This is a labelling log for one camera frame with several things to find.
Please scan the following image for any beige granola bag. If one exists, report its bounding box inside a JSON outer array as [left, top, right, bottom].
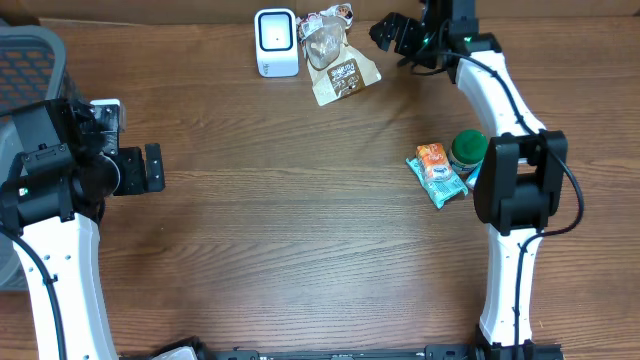
[[296, 3, 382, 106]]

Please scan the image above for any orange snack packet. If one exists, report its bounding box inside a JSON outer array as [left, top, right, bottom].
[[416, 143, 453, 182]]

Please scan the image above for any green lid jar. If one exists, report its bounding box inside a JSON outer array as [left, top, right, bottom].
[[448, 129, 488, 175]]

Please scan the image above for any teal snack packet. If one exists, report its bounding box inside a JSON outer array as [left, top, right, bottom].
[[406, 158, 469, 209]]

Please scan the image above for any small teal white box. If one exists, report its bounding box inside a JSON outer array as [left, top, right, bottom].
[[465, 162, 483, 190]]

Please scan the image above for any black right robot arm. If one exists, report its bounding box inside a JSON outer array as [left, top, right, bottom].
[[369, 1, 568, 359]]

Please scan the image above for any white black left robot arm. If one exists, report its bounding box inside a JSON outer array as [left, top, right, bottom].
[[1, 98, 165, 359]]

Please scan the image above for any white barcode scanner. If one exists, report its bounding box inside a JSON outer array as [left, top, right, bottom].
[[254, 8, 299, 78]]

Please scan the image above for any grey plastic mesh basket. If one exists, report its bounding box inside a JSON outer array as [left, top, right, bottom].
[[0, 24, 81, 291]]

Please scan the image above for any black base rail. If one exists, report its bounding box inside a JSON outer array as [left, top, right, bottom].
[[119, 337, 513, 360]]

